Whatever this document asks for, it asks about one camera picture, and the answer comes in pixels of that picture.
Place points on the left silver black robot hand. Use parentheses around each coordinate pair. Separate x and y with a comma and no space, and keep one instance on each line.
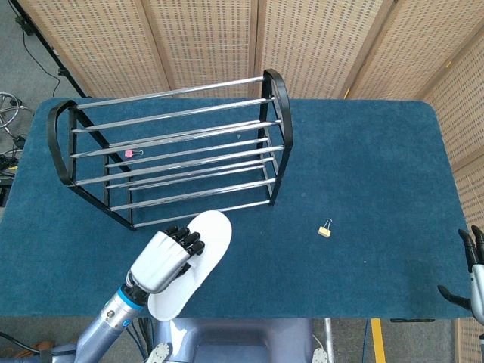
(159,264)

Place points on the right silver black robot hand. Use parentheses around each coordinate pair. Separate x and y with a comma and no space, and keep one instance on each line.
(478,280)

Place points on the white slipper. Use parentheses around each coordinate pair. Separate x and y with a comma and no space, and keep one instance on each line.
(215,234)

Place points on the left blue robot arm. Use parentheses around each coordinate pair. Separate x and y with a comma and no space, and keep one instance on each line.
(109,321)

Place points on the black chrome shoe rack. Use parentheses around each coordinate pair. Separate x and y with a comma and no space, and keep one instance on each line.
(281,98)

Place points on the white perforated robot pad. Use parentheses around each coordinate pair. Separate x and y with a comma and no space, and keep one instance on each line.
(159,353)
(319,356)

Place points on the lavender robot torso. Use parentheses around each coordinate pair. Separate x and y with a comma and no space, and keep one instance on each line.
(234,340)

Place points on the pink binder clip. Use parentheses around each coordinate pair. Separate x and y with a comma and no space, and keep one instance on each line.
(128,153)

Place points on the yellow floor tape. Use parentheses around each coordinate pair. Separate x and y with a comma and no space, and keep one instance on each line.
(378,340)

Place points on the silver metal pole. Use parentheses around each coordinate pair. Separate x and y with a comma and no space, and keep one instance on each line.
(329,336)

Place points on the blue carpet table cover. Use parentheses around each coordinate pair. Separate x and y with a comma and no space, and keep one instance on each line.
(359,170)

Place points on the yellow binder clip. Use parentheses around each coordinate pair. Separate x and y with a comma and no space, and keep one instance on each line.
(323,232)

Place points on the chrome stool base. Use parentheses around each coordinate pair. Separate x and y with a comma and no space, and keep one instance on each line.
(7,107)

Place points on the wicker folding screen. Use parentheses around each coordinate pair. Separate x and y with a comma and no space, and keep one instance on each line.
(208,41)

